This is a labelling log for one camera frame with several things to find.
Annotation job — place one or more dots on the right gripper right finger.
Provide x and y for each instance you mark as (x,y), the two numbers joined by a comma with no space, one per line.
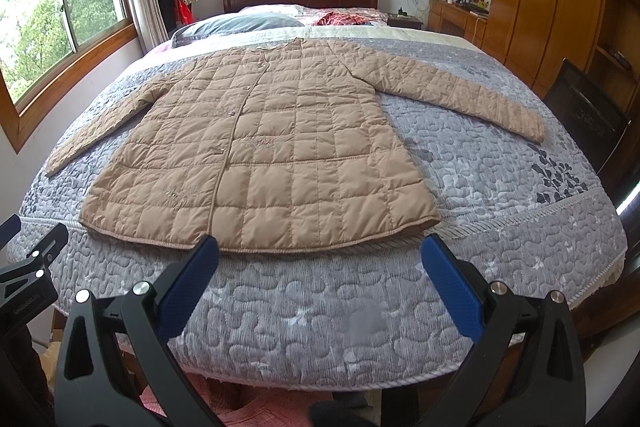
(547,387)

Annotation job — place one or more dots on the side window wooden frame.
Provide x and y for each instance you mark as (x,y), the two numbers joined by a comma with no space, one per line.
(47,46)

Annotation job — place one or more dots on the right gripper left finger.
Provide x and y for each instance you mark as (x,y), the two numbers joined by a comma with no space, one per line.
(92,385)

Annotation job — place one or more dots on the dark nightstand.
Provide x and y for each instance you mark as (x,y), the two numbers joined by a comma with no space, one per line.
(404,21)

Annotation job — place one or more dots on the beige quilted jacket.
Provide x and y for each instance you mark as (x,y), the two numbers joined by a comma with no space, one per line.
(274,150)

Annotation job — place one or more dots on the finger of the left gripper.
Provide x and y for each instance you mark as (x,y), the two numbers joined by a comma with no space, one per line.
(31,278)
(9,229)

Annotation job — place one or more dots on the wooden desk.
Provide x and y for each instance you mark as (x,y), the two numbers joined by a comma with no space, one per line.
(452,20)

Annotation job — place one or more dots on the dark chair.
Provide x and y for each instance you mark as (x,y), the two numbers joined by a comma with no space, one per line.
(593,120)

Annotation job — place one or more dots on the grey pillow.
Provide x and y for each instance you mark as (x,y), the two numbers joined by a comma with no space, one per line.
(230,24)

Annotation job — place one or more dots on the red patterned cloth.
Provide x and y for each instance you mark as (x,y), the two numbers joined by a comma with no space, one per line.
(334,18)

